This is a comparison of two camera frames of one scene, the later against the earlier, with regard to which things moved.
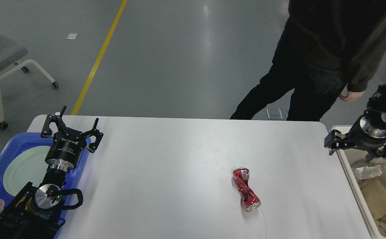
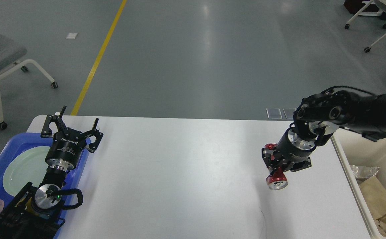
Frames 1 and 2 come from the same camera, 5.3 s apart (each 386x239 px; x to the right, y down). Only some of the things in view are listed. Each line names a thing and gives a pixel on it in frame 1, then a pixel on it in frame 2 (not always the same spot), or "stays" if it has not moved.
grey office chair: (0, 54) stays
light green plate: (27, 164) stays
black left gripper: (67, 144) stays
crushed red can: (250, 200) -> (277, 180)
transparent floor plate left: (274, 113) stays
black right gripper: (366, 135) -> (290, 144)
